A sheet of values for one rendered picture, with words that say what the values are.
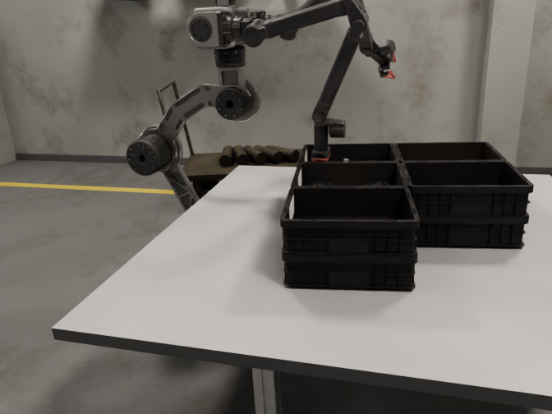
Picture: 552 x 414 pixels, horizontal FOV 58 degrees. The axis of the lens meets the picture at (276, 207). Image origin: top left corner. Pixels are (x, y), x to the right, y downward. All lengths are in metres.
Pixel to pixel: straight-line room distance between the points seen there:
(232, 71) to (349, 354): 1.39
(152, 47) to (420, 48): 2.65
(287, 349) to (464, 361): 0.43
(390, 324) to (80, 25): 5.04
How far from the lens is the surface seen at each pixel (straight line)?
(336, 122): 2.00
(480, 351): 1.35
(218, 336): 1.36
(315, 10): 1.85
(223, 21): 1.95
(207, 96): 2.38
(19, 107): 6.60
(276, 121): 5.08
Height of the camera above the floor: 1.49
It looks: 21 degrees down
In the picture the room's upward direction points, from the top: 3 degrees counter-clockwise
